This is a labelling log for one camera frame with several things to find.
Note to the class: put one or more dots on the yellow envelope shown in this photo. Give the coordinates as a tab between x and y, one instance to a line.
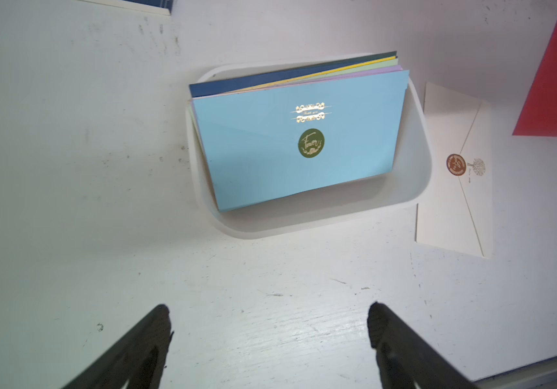
262	86

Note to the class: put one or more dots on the light green envelope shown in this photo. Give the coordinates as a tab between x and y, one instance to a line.
342	71

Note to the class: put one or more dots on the white cream envelope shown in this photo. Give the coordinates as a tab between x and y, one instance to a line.
455	212

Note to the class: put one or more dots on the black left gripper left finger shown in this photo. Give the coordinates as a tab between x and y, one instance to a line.
137	360

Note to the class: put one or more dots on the dark blue envelope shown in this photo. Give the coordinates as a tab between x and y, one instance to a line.
227	85

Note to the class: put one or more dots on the light blue envelope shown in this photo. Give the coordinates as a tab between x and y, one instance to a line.
273	143

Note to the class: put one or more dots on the lavender envelope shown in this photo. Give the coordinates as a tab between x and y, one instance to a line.
379	71

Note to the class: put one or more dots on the dark blue book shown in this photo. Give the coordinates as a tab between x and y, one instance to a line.
159	7

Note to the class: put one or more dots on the white plastic storage box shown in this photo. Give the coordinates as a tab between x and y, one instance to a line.
404	185

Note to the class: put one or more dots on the aluminium mounting rail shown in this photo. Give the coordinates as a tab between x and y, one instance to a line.
539	375

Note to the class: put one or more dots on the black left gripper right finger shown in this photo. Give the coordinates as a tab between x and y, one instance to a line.
404	359

